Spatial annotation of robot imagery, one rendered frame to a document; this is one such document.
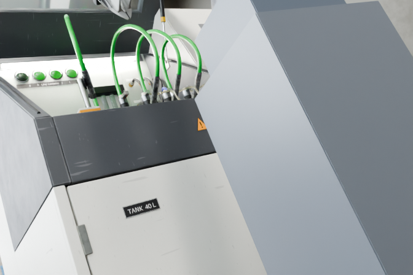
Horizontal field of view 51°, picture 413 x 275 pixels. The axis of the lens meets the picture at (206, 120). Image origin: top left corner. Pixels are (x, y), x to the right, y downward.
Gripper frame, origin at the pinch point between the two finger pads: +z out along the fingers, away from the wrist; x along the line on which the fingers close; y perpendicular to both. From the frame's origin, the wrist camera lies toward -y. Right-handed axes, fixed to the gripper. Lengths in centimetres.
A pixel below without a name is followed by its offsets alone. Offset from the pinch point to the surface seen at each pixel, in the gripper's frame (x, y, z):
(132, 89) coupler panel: 17, -56, 1
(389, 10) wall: 203, -65, 17
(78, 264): -43, 8, 51
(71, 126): -30.0, 5.4, 24.1
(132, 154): -20.9, 4.4, 35.8
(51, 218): -42, 0, 39
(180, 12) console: 48, -42, -17
